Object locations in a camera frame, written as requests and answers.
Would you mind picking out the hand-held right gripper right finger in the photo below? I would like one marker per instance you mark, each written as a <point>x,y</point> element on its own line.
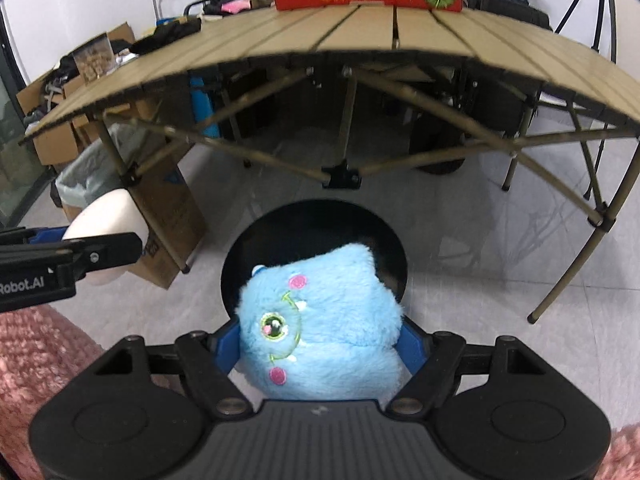
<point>412,345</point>

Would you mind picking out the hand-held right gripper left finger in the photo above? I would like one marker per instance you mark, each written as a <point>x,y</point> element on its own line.
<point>227,350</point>

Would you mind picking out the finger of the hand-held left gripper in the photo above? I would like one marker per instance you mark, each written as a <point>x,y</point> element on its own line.
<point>120,249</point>
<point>47,236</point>

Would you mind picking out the white plush toy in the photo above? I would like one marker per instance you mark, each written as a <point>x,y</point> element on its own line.
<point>110,210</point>

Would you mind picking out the blue plush toy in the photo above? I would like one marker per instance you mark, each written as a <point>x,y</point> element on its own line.
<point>330,310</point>

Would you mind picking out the black round waste bin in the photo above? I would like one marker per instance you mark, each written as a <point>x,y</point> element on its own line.
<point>310,225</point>

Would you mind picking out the printed cardboard box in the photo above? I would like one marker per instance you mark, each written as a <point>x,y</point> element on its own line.
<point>170,210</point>

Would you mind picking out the green plastic liner bag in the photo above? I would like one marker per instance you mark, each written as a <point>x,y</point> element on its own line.
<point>85,175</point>

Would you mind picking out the glass sliding door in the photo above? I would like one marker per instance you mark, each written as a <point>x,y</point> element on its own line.
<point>15,160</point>

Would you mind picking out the plain cardboard box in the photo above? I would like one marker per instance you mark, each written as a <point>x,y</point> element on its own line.
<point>50,140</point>
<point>122,35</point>

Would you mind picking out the blue foam roll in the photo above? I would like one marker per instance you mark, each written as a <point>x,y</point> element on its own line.
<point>205,110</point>

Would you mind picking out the black clothes pile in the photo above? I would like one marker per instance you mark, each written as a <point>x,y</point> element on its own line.
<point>62,72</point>

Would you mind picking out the clear snack jar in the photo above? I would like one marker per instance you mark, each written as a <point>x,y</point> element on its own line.
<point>95,60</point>

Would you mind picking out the black rubber wheel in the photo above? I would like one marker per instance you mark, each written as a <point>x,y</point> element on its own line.
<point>440,162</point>

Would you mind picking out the black cloth gloves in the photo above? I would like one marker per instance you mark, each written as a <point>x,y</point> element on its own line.
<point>170,32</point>

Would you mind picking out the pink packet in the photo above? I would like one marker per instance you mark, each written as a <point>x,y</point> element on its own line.
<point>236,6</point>

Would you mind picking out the tan folding table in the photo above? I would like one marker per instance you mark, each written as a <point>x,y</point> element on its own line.
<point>350,30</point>

